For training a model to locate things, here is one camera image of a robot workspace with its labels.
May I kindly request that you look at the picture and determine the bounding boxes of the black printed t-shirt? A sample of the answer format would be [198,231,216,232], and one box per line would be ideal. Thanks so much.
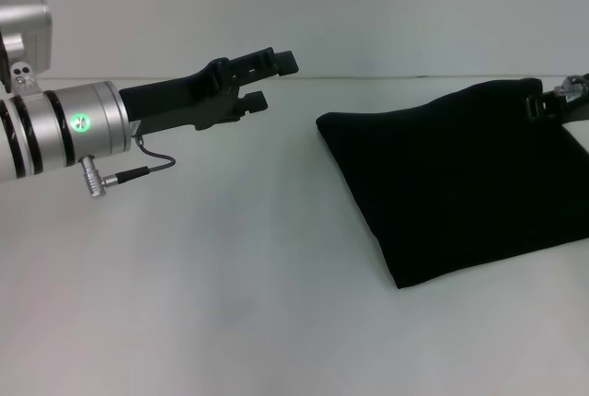
[315,76,589,291]

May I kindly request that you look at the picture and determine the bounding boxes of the black cable with metal plug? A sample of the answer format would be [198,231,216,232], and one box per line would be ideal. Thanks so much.
[80,134,178,200]

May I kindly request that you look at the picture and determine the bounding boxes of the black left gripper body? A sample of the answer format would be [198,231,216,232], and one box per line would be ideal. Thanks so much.
[118,57,246,133]

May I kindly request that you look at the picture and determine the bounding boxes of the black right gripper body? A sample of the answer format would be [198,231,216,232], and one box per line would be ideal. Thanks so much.
[542,72,589,124]

